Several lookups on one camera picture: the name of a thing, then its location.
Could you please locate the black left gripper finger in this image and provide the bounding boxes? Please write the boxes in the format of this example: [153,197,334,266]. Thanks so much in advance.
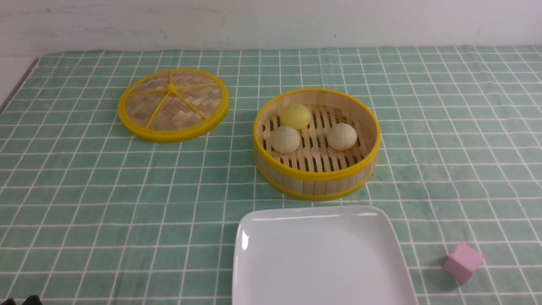
[1,295,43,305]

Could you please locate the white steamed bun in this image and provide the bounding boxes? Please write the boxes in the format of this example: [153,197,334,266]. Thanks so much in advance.
[326,123,358,151]
[270,126,301,154]

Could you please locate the yellow steamed bun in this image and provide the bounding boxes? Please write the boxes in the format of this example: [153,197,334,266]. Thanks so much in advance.
[279,103,312,130]

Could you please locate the white square plate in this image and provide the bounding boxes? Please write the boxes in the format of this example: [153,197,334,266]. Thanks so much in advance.
[232,206,418,305]

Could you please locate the green checkered tablecloth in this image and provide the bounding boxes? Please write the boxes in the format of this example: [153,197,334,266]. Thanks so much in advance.
[0,46,542,305]

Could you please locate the bamboo steamer lid yellow rim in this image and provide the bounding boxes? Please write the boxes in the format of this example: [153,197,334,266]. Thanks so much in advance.
[117,68,229,143]

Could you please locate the bamboo steamer basket yellow rim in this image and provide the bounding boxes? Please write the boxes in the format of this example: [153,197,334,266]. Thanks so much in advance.
[252,88,382,201]

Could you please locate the pink cube block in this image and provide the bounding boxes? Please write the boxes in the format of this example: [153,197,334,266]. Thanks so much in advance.
[442,243,484,285]

